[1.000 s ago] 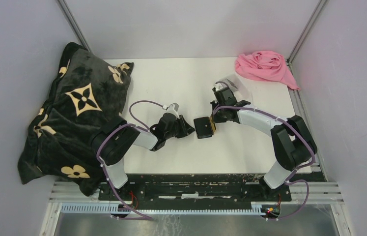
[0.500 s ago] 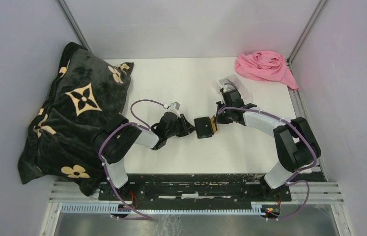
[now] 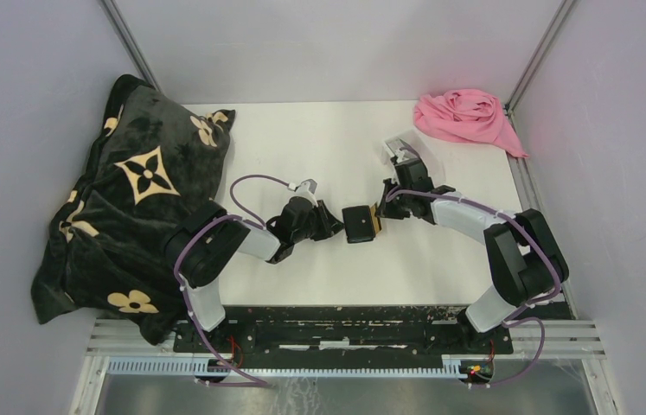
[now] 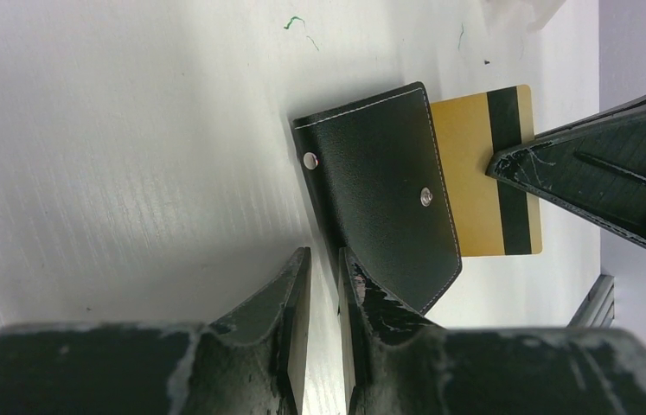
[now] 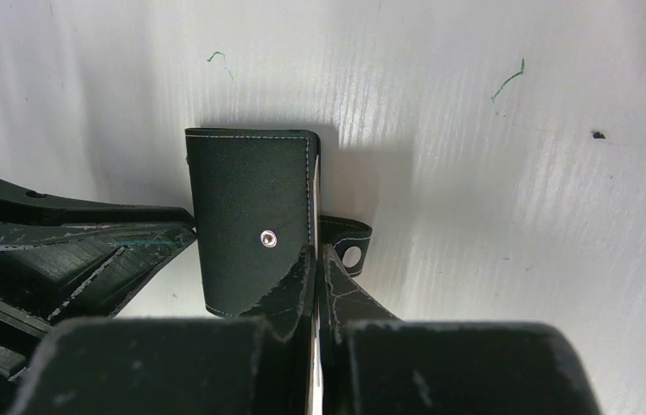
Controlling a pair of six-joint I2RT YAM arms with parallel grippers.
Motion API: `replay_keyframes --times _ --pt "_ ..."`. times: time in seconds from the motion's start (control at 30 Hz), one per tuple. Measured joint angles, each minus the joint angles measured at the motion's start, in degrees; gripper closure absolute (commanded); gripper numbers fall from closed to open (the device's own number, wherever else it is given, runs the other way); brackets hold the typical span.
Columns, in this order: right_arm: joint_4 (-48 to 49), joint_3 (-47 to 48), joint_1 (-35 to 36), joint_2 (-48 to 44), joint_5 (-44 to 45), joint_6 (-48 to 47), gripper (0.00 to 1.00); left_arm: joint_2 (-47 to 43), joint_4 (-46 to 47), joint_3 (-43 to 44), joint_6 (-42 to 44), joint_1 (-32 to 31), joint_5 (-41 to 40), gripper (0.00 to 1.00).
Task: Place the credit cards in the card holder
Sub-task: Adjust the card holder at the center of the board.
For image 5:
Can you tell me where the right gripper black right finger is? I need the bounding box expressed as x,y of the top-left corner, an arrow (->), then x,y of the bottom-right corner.
317,245 -> 600,414

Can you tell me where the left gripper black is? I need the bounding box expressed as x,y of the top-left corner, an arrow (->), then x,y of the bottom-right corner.
0,179 -> 195,414

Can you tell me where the black leather card holder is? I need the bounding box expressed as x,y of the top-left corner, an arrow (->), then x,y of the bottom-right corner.
184,127 -> 374,319

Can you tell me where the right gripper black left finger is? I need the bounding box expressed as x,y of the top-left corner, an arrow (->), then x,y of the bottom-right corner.
10,246 -> 316,414

